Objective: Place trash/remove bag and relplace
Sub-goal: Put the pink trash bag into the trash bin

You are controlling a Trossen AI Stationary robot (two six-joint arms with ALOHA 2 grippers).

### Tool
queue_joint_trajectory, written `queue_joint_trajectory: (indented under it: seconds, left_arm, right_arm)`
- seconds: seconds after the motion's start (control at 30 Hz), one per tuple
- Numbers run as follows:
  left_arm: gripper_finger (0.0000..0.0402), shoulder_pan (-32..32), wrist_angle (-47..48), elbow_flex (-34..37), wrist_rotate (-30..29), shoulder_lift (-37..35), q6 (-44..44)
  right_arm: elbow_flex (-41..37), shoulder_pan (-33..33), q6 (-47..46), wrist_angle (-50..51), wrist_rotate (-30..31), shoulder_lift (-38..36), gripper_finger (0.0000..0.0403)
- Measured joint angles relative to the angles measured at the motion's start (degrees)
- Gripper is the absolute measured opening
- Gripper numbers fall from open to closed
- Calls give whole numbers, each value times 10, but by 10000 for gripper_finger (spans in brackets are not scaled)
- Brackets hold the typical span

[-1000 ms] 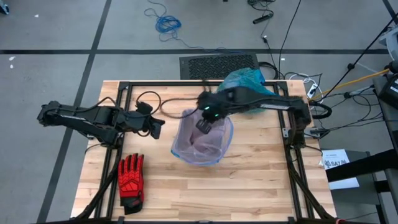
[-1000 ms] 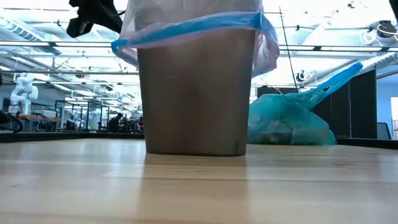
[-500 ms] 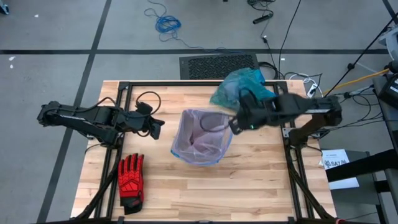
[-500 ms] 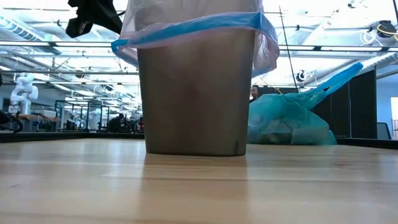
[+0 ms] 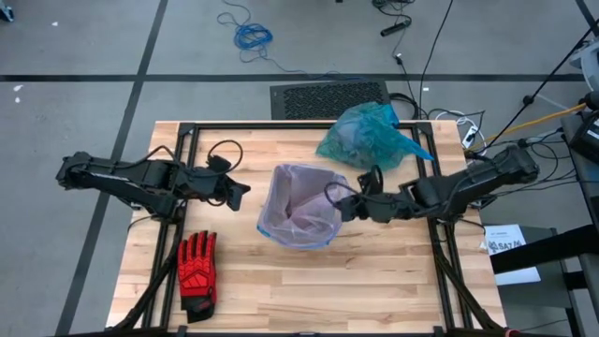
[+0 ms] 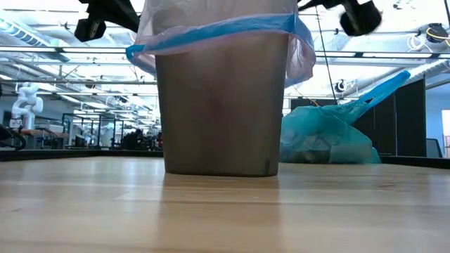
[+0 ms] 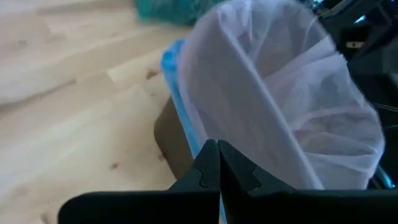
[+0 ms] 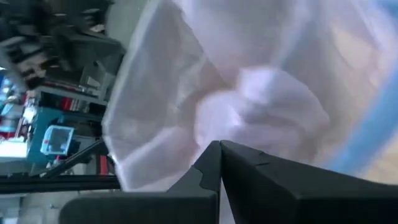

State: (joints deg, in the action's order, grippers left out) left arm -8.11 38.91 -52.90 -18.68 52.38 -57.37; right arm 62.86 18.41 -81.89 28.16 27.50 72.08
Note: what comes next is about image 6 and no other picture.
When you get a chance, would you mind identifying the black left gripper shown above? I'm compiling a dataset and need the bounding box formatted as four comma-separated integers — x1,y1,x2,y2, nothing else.
72,0,142,44

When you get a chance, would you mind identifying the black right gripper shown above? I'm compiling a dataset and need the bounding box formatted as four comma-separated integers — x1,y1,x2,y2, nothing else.
297,0,384,37

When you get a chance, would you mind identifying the pink drawstring trash bag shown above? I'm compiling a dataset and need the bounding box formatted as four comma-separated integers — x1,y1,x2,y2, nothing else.
124,0,318,88

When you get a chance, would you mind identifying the teal trash bag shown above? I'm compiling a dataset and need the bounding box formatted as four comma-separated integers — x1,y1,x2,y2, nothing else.
279,70,412,165

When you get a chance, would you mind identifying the thin black pole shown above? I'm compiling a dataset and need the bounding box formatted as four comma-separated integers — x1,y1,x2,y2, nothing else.
314,5,338,105

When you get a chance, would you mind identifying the black monitor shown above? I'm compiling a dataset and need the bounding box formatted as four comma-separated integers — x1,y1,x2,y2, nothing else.
290,98,338,110

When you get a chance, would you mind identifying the black room divider panel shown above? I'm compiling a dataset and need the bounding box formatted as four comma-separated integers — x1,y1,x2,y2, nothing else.
351,77,428,157

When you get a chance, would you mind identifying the black ceiling cable reel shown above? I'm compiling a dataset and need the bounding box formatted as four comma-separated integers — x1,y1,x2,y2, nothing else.
419,22,450,46

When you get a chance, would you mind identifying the yellow cable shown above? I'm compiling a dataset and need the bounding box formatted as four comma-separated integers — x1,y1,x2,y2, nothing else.
293,86,321,108

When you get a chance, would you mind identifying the black aluminium table frame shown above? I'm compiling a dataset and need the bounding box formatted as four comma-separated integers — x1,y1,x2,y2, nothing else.
0,147,450,170

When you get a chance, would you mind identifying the black hose loop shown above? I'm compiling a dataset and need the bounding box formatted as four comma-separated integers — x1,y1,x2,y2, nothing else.
0,123,27,151

